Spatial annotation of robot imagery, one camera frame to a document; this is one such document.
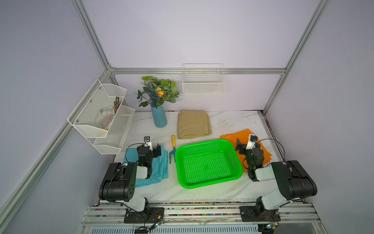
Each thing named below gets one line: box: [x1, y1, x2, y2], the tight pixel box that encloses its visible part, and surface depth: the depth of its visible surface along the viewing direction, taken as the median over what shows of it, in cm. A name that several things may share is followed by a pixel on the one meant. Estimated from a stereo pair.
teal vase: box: [150, 104, 168, 129], surface depth 106 cm
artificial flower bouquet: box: [134, 76, 180, 109], surface depth 91 cm
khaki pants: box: [177, 109, 213, 140], surface depth 112 cm
